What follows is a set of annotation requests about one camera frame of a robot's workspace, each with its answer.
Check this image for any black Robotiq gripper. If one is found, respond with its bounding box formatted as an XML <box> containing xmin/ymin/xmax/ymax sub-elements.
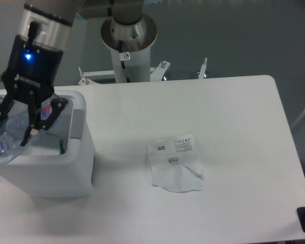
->
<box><xmin>0</xmin><ymin>34</ymin><xmax>69</xmax><ymax>147</ymax></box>

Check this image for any clear plastic water bottle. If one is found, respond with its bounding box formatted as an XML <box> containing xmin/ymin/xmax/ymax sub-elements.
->
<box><xmin>0</xmin><ymin>102</ymin><xmax>49</xmax><ymax>165</ymax></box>

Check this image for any clear plastic packaging bag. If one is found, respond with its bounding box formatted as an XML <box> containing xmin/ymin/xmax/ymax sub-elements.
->
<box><xmin>146</xmin><ymin>134</ymin><xmax>203</xmax><ymax>193</ymax></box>

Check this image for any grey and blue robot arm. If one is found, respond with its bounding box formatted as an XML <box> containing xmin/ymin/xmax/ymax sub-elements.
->
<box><xmin>0</xmin><ymin>1</ymin><xmax>147</xmax><ymax>146</ymax></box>

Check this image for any white paper in trash can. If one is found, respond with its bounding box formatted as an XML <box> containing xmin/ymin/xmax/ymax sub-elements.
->
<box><xmin>21</xmin><ymin>134</ymin><xmax>60</xmax><ymax>156</ymax></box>

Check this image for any green item in trash can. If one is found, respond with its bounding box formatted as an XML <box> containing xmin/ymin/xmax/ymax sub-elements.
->
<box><xmin>59</xmin><ymin>139</ymin><xmax>65</xmax><ymax>155</ymax></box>

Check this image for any white open trash can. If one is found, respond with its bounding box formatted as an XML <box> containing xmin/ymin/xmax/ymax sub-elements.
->
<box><xmin>0</xmin><ymin>90</ymin><xmax>95</xmax><ymax>198</ymax></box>

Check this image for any black cable on pedestal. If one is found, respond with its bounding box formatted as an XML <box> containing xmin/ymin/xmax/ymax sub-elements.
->
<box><xmin>118</xmin><ymin>40</ymin><xmax>131</xmax><ymax>83</ymax></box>

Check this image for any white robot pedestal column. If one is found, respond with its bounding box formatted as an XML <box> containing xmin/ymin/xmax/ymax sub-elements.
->
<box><xmin>101</xmin><ymin>14</ymin><xmax>157</xmax><ymax>83</ymax></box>

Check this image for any white pedestal base frame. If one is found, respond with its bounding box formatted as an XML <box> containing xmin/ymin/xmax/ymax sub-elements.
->
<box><xmin>78</xmin><ymin>57</ymin><xmax>208</xmax><ymax>85</ymax></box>

